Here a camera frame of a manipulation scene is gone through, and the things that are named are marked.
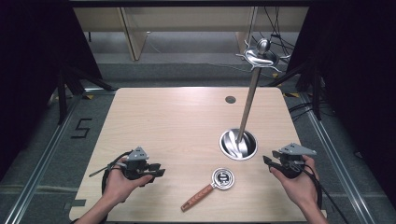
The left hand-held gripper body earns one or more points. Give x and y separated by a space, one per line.
137 165

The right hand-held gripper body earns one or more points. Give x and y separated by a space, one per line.
291 161

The metal utensil stand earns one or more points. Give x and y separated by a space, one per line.
247 109

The person's left hand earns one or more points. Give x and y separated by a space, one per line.
120 185

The person's right hand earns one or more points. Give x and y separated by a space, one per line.
300 186

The black metal stand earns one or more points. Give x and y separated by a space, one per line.
316 93
63 93

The dark curtain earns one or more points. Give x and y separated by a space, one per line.
28 77
358 87

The light wooden desk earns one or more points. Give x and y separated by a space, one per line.
186 18

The metal floor rail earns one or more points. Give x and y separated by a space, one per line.
342 158
40 161

